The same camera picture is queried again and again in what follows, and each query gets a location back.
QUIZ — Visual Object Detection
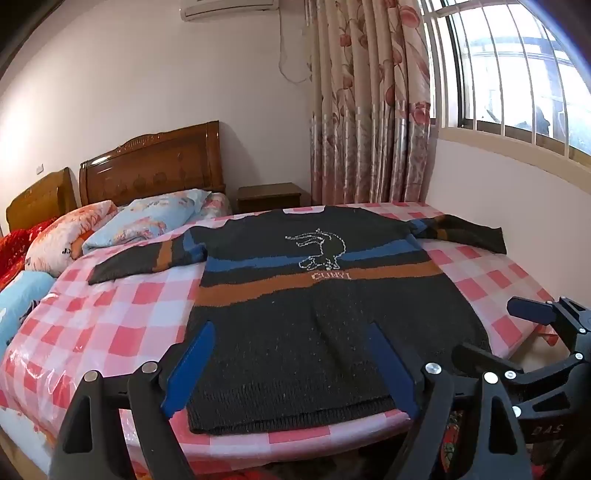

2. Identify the large wooden headboard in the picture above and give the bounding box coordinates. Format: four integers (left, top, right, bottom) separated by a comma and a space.
78, 121, 227, 208

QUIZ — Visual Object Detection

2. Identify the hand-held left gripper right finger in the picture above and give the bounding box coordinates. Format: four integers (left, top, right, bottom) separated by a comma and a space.
368, 322, 534, 480

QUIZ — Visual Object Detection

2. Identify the pink checkered bed sheet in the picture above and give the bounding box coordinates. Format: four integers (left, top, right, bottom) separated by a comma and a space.
0, 200, 559, 476

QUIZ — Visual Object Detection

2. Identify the small wooden headboard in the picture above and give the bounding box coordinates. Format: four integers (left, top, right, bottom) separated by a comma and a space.
6, 167, 78, 232

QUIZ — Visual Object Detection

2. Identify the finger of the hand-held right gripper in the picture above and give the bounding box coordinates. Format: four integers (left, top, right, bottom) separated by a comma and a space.
451, 342, 591, 403
506, 296, 591, 352

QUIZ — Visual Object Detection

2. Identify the red blanket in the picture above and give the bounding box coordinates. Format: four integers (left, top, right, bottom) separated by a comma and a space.
0, 217, 58, 291

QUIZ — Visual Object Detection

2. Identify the blue floral pillow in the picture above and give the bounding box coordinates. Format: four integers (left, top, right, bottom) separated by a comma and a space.
82, 188, 212, 256

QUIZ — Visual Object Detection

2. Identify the dark striped knit sweater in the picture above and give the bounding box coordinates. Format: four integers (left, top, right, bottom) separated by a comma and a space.
88, 205, 509, 435

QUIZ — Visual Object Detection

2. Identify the orange white floral pillow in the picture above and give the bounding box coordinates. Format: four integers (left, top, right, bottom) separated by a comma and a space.
24, 200, 118, 278

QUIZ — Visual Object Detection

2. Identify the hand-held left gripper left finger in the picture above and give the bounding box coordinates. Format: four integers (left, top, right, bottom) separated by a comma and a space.
48, 322, 217, 480

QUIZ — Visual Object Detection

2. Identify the wooden nightstand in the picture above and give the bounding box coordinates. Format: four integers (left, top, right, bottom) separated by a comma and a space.
236, 183, 311, 214

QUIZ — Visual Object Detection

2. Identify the window with white grille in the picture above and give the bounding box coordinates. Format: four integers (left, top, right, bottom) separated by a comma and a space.
418, 0, 591, 162

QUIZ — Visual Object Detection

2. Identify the thin wall cable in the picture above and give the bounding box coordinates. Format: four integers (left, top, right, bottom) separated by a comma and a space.
277, 9, 315, 85

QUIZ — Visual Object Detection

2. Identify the light blue pillow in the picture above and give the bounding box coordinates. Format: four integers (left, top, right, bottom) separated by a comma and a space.
0, 270, 57, 352

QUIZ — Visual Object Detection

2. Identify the white air conditioner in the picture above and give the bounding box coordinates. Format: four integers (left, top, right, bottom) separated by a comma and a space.
180, 0, 280, 21

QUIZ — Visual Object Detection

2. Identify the pink floral curtain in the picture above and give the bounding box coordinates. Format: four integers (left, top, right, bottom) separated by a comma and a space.
307, 0, 439, 206

